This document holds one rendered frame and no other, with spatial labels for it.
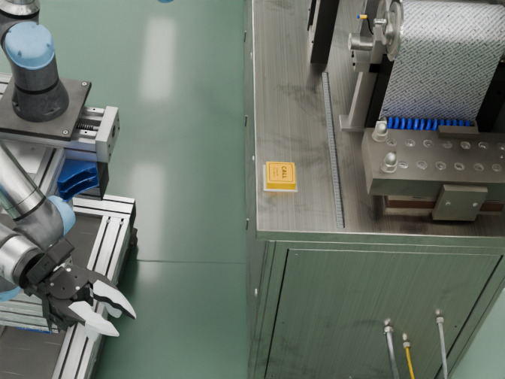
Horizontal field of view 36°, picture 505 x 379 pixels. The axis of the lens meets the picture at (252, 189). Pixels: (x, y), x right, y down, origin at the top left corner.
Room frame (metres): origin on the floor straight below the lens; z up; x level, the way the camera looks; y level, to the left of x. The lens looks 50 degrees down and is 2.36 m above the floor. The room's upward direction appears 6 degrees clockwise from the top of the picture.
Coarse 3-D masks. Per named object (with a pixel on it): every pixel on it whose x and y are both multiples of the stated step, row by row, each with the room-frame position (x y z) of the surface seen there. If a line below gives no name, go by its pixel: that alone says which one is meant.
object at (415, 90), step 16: (400, 64) 1.38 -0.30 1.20; (416, 64) 1.38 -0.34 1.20; (432, 64) 1.39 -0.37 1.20; (400, 80) 1.38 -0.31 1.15; (416, 80) 1.38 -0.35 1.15; (432, 80) 1.39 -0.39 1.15; (448, 80) 1.39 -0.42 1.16; (464, 80) 1.39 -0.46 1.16; (480, 80) 1.40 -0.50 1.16; (400, 96) 1.38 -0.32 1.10; (416, 96) 1.38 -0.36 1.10; (432, 96) 1.39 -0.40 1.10; (448, 96) 1.39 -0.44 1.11; (464, 96) 1.40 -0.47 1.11; (480, 96) 1.40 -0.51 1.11; (384, 112) 1.38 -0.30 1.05; (400, 112) 1.38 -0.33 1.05; (416, 112) 1.39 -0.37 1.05; (432, 112) 1.39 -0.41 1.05; (448, 112) 1.39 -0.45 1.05; (464, 112) 1.40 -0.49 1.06
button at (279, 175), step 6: (270, 162) 1.28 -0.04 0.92; (276, 162) 1.29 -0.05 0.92; (282, 162) 1.29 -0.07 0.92; (288, 162) 1.29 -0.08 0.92; (270, 168) 1.26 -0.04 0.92; (276, 168) 1.27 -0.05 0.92; (282, 168) 1.27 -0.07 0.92; (288, 168) 1.27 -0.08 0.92; (294, 168) 1.27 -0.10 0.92; (270, 174) 1.25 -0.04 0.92; (276, 174) 1.25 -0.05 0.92; (282, 174) 1.25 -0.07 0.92; (288, 174) 1.25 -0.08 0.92; (294, 174) 1.25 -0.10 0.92; (270, 180) 1.23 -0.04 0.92; (276, 180) 1.23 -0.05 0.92; (282, 180) 1.23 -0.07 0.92; (288, 180) 1.23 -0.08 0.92; (294, 180) 1.24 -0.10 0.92; (270, 186) 1.22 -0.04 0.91; (276, 186) 1.22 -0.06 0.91; (282, 186) 1.22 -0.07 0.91; (288, 186) 1.22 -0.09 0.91; (294, 186) 1.23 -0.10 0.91
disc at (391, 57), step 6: (396, 0) 1.47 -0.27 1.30; (390, 6) 1.51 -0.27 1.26; (402, 6) 1.42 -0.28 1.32; (402, 12) 1.41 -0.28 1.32; (402, 18) 1.40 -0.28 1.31; (402, 24) 1.39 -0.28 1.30; (402, 30) 1.38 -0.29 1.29; (396, 48) 1.38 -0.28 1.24; (390, 54) 1.41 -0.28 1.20; (396, 54) 1.37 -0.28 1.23; (390, 60) 1.40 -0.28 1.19
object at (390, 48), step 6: (396, 6) 1.45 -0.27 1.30; (396, 12) 1.43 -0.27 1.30; (396, 18) 1.42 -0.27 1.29; (396, 24) 1.41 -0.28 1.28; (396, 30) 1.40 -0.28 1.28; (396, 36) 1.39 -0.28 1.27; (396, 42) 1.38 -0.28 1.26; (390, 48) 1.41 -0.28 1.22; (504, 48) 1.41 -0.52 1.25; (504, 54) 1.41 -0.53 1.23
